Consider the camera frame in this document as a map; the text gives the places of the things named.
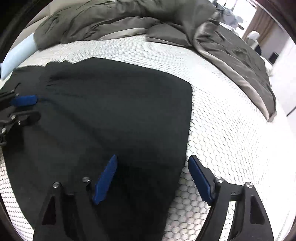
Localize black pants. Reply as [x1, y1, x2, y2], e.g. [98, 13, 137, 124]
[2, 58, 193, 240]

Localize light blue pillow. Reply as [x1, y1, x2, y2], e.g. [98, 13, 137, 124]
[1, 34, 38, 80]

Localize white honeycomb mattress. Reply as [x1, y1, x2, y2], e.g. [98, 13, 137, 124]
[0, 37, 296, 241]

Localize white chair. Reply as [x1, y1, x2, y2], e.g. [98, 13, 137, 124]
[245, 31, 260, 48]

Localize grey-green duvet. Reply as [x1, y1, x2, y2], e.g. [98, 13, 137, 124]
[34, 1, 276, 121]

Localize pile of light clothes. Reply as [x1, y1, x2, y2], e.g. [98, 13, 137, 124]
[216, 4, 243, 29]

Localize brown curtain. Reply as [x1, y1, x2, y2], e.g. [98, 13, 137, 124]
[242, 6, 276, 44]

